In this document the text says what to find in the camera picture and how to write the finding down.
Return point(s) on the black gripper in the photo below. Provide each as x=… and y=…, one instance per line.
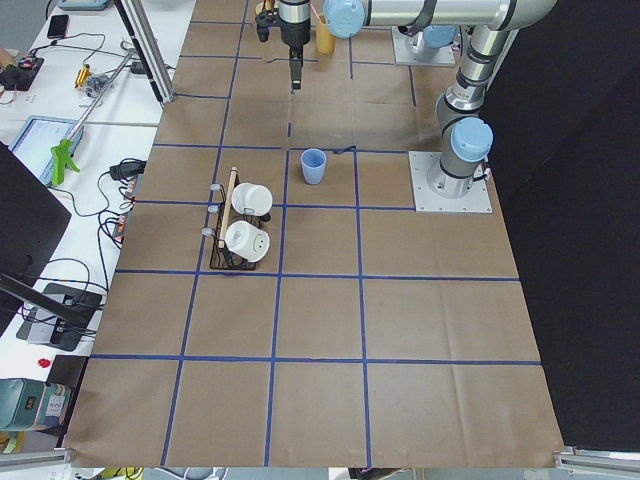
x=293, y=32

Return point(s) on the light blue plastic cup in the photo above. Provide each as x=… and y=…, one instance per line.
x=313, y=164

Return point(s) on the wooden cup tree stand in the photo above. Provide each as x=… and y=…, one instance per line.
x=265, y=6

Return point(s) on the wooden cylinder holder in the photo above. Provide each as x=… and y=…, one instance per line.
x=324, y=40

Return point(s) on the white mug upper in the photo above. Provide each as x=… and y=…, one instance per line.
x=251, y=199

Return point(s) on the white mug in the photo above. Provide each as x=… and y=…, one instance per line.
x=247, y=241
x=251, y=199

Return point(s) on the white mug lower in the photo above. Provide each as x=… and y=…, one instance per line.
x=247, y=241

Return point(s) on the black power adapter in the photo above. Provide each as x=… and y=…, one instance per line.
x=127, y=168

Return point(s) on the black smartphone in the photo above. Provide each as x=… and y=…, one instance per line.
x=58, y=26

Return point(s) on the blue framed tablet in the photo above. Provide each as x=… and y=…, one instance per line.
x=46, y=146

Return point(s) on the black monitor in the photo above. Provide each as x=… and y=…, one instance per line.
x=33, y=222

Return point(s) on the black docking hub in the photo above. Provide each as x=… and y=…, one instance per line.
x=59, y=316

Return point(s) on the teal box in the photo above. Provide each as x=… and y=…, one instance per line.
x=28, y=404

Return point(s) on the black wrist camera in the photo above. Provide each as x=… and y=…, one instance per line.
x=265, y=20

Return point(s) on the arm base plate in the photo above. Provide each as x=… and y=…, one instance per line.
x=442, y=57
x=436, y=192

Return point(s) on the aluminium frame post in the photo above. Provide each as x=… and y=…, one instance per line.
x=139, y=29

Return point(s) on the yellow handled tool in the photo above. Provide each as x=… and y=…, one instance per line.
x=83, y=75

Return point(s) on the black wire cup rack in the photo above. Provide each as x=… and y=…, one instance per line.
x=221, y=257

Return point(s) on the green handled reacher tool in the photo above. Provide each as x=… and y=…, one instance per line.
x=98, y=86

